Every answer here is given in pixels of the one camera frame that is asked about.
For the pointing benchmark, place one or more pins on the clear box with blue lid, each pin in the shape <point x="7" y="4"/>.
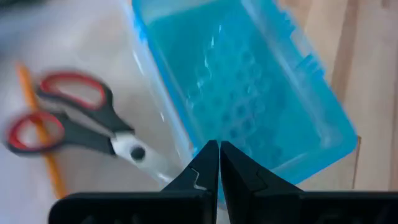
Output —
<point x="248" y="77"/>

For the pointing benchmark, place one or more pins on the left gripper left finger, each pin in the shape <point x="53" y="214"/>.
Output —
<point x="205" y="168"/>

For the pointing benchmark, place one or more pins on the red and black scissors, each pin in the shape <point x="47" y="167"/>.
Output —
<point x="93" y="137"/>

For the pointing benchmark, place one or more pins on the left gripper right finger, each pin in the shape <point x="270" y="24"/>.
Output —
<point x="239" y="174"/>

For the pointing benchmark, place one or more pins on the yellow pencil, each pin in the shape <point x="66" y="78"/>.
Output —
<point x="29" y="93"/>

